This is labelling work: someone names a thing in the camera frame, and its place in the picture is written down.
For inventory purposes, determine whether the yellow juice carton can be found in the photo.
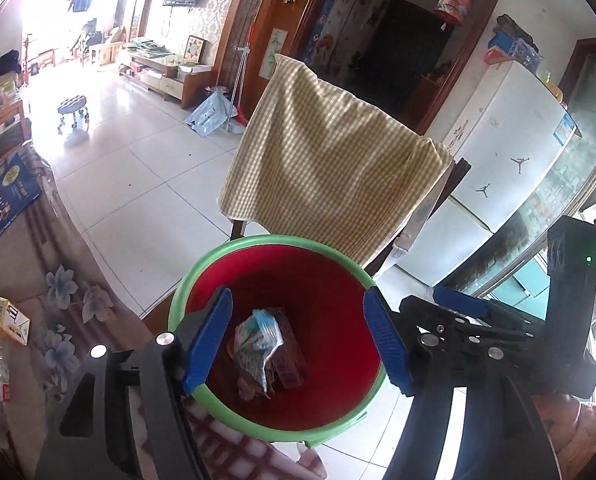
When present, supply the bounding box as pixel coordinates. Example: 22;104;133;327
0;296;30;346

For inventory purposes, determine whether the checkered yellow cloth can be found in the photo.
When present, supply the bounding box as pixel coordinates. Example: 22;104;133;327
217;55;453;266

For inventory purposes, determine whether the wooden TV cabinet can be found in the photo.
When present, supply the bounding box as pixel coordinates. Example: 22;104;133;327
116;44;217;110

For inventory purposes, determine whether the blue book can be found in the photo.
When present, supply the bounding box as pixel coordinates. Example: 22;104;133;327
0;154;42;236

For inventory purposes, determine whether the right hand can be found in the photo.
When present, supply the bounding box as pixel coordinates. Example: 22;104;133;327
532;394;596;479

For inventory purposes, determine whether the dark wooden chair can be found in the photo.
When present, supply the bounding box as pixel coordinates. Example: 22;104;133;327
219;155;469;280

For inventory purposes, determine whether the white refrigerator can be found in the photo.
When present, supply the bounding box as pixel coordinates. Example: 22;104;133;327
397;61;575;286

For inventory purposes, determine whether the blue white snack wrapper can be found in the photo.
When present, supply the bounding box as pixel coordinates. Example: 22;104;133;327
233;310;284;401

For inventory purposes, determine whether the small round wheeled stool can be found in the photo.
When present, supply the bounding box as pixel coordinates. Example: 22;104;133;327
57;94;90;133

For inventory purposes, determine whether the blue plastic bag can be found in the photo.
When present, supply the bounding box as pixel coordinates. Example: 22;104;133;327
184;87;246;138

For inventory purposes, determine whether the red green trash bin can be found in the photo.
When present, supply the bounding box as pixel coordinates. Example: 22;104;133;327
168;235;386;448

